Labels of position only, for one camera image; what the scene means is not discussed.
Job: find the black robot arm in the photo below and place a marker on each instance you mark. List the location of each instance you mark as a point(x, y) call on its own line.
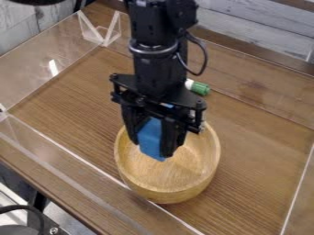
point(159, 25)

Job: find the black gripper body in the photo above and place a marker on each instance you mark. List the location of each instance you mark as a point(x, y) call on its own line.
point(179, 104)

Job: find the brown wooden bowl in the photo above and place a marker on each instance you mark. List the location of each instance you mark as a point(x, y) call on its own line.
point(179, 178)

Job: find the blue rectangular block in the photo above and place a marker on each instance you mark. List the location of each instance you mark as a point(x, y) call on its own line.
point(149, 138)

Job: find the clear acrylic tray walls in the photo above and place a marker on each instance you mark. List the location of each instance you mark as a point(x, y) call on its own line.
point(59, 131)

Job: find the black metal table frame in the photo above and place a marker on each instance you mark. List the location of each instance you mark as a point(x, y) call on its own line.
point(39, 224)

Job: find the green white marker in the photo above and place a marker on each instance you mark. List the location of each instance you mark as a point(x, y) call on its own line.
point(197, 87)

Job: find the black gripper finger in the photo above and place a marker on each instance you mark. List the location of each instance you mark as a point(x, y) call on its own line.
point(174, 132)
point(135, 119)

